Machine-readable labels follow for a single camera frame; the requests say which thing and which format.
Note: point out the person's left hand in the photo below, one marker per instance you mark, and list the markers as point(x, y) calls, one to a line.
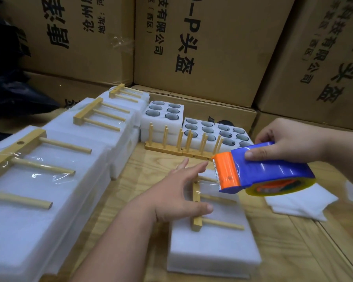
point(176, 199)

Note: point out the person's right hand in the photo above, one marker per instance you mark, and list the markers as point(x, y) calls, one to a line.
point(288, 141)

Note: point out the wooden rack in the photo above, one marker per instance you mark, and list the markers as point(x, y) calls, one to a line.
point(116, 91)
point(196, 223)
point(82, 117)
point(17, 146)

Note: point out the orange and blue tape dispenser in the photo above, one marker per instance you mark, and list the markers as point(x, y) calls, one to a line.
point(265, 167)

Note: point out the row of wooden peg racks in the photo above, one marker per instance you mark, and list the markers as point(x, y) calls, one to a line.
point(165, 149)

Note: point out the pile of white foam sheets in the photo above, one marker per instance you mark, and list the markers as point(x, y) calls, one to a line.
point(300, 202)

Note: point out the stack of white foam trays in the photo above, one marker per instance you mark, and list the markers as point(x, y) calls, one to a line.
point(159, 123)

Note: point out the person's left forearm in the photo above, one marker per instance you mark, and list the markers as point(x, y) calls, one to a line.
point(120, 246)

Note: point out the small black object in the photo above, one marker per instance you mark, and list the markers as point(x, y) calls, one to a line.
point(223, 122)

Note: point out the stack of brown cardboard boxes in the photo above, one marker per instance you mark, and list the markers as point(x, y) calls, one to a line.
point(223, 38)

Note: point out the black plastic bag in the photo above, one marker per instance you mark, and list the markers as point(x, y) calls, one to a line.
point(12, 79)

